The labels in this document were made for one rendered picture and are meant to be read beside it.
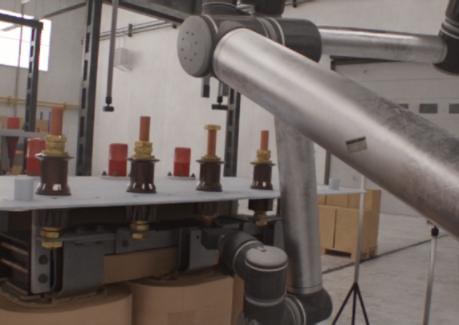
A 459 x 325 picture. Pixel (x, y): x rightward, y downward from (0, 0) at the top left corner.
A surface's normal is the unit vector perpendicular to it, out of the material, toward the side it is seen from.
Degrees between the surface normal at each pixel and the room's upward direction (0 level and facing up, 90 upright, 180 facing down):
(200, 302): 90
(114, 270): 90
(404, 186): 114
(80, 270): 90
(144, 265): 90
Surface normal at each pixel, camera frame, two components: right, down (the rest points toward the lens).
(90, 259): 0.75, 0.07
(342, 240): -0.62, 0.00
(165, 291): 0.11, 0.04
